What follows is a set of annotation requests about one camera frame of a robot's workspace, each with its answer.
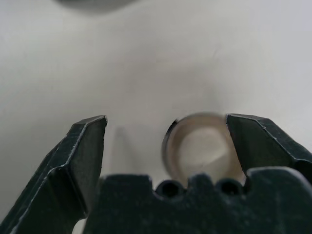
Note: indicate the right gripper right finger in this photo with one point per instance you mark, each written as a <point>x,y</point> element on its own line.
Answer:
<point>263,146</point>

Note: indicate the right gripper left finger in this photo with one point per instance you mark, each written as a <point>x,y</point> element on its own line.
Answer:
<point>61,182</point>

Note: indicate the grey tape roll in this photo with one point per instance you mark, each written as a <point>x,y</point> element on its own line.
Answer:
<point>175,146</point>

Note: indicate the black tool case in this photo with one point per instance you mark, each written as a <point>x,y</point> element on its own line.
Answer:
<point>92,2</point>

